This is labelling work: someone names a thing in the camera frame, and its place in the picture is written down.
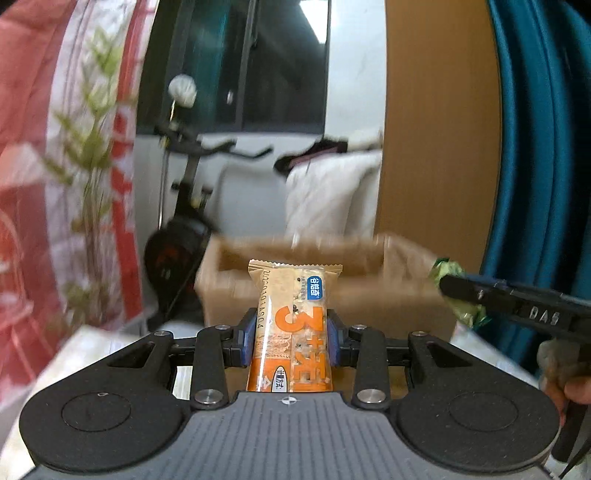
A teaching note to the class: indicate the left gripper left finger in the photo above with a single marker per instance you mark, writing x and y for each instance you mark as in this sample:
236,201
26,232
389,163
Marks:
216,349

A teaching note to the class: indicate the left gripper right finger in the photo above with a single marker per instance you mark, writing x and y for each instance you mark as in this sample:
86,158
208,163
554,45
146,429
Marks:
363,349

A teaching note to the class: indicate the orange biscuit bar packet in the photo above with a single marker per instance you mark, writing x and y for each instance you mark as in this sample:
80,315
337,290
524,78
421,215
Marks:
291,341

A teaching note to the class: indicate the person's right hand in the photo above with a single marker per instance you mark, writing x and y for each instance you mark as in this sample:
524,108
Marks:
565,379

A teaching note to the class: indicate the cardboard box with plastic liner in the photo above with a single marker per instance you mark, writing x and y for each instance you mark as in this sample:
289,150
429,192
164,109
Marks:
384,284

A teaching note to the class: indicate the teal curtain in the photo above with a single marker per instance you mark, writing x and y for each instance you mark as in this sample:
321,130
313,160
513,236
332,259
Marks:
540,234

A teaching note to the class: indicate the green flat snack packet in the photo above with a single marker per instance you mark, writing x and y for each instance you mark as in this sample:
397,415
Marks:
448,276

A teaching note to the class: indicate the black exercise bike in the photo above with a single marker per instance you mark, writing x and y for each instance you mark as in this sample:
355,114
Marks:
174,251

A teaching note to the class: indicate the white quilted blanket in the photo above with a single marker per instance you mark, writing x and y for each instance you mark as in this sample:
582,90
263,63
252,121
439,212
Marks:
334,195

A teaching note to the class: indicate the black pink garment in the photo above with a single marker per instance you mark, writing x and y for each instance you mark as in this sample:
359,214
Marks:
325,146

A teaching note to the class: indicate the checkered bunny tablecloth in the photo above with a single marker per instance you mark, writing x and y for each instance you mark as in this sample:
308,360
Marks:
129,416

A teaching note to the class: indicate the white wrapped ball on pole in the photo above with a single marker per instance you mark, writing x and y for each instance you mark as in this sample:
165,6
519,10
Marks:
182,91

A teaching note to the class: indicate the dark window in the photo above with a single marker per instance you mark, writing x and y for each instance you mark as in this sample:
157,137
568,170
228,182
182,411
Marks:
259,66

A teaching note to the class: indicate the red printed backdrop curtain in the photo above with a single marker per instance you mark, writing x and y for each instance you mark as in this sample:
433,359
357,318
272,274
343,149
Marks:
70,73

